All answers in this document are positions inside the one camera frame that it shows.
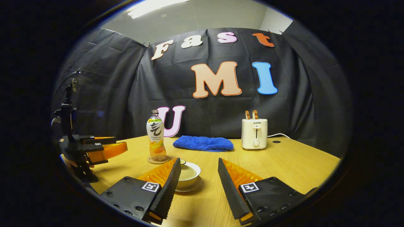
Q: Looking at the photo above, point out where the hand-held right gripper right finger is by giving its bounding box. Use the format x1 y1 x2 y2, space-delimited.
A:
218 158 306 226

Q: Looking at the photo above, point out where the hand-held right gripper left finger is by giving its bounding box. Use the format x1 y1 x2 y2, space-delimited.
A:
99 158 182 225

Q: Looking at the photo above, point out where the cream ceramic teacup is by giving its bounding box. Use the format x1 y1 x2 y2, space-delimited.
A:
177 161 202 189

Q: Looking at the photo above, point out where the round wooden coaster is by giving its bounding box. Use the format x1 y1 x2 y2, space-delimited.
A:
147 155 170 164

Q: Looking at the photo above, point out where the clear water bottle white label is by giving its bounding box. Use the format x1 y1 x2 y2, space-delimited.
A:
146 110 167 162

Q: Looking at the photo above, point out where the cream ceramic saucer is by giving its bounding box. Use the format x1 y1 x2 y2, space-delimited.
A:
174 177 203 193

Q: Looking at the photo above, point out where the blue towel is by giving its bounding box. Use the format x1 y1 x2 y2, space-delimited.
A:
173 136 234 152

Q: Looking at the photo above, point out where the cream toaster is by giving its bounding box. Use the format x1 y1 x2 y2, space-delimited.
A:
241 118 268 150

